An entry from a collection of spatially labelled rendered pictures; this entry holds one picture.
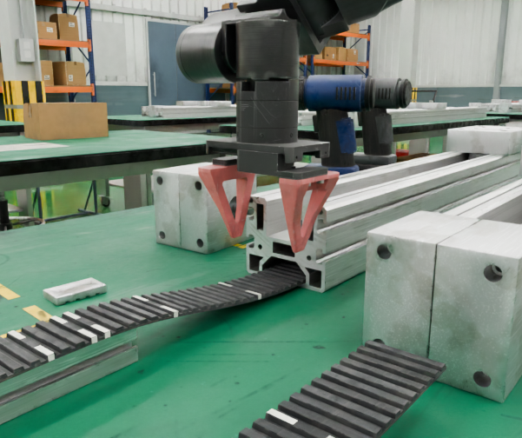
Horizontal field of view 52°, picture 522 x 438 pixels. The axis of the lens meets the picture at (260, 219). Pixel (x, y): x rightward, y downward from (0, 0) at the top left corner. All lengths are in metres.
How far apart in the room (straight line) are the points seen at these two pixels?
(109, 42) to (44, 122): 10.04
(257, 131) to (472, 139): 0.62
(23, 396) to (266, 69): 0.31
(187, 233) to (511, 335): 0.42
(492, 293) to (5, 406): 0.30
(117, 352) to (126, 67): 12.24
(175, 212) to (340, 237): 0.23
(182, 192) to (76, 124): 1.84
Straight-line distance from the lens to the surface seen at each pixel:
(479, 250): 0.35
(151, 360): 0.41
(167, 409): 0.35
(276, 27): 0.48
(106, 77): 12.34
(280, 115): 0.48
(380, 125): 1.10
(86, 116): 2.49
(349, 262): 0.56
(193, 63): 0.54
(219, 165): 0.53
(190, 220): 0.66
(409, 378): 0.32
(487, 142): 1.03
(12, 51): 6.17
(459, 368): 0.38
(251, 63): 0.48
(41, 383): 0.38
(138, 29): 12.85
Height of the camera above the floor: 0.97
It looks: 13 degrees down
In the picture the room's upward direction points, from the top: straight up
